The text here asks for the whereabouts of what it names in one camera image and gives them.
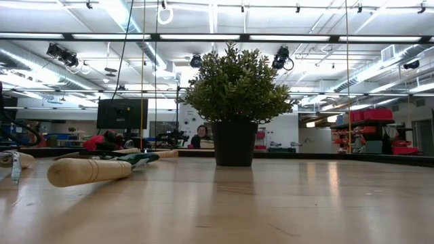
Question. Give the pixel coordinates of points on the green pruning shears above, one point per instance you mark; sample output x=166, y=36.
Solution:
x=146, y=158

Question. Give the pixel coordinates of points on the red black gardening glove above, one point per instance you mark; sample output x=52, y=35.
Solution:
x=93, y=142

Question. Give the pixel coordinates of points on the green plant in black pot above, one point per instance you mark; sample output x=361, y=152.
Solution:
x=237, y=95

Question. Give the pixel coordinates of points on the black robot on bench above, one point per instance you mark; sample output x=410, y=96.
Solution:
x=171, y=137

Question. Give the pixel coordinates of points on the black shelf rack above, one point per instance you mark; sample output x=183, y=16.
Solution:
x=363, y=132

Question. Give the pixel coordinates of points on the large red storage bin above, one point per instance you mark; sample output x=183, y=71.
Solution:
x=371, y=115

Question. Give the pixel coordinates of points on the small red storage bin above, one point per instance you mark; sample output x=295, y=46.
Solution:
x=405, y=150

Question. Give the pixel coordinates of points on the red wall bins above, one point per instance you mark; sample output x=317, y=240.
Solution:
x=260, y=140

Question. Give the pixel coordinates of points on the black ceiling camera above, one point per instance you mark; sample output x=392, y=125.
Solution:
x=411, y=64
x=196, y=61
x=62, y=56
x=280, y=57

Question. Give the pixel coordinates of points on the black aluminium table frame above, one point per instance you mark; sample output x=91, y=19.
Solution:
x=244, y=38

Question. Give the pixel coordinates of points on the silver ventilation duct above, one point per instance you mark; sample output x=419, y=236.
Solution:
x=40, y=72
x=373, y=67

